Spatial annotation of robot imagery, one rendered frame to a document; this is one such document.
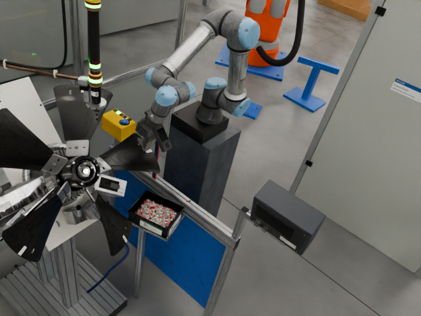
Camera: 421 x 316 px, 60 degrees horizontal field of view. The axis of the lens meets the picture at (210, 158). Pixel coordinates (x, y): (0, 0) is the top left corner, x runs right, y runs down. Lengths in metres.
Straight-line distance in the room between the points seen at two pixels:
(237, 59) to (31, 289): 1.77
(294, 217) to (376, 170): 1.60
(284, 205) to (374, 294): 1.73
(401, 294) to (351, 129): 1.27
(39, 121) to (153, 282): 1.35
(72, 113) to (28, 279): 1.30
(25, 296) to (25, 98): 1.25
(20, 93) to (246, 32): 0.96
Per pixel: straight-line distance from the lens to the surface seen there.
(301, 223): 1.40
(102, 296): 2.42
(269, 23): 5.08
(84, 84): 1.32
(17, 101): 1.69
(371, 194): 3.04
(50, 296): 2.46
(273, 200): 1.43
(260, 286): 2.68
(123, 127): 1.90
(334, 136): 2.92
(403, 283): 3.25
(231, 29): 1.61
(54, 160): 1.45
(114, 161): 1.55
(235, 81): 1.77
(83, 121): 1.51
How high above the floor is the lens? 2.21
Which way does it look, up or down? 40 degrees down
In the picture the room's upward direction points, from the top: 13 degrees clockwise
